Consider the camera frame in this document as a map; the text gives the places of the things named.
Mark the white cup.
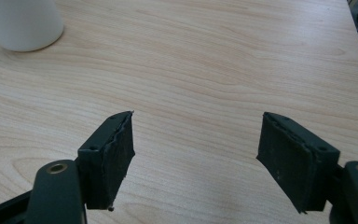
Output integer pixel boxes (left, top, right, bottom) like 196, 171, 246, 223
0, 0, 65, 53

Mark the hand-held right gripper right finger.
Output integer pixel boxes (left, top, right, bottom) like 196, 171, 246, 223
255, 111, 341, 215

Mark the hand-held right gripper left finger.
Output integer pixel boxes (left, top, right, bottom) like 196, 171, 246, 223
76, 110, 136, 212

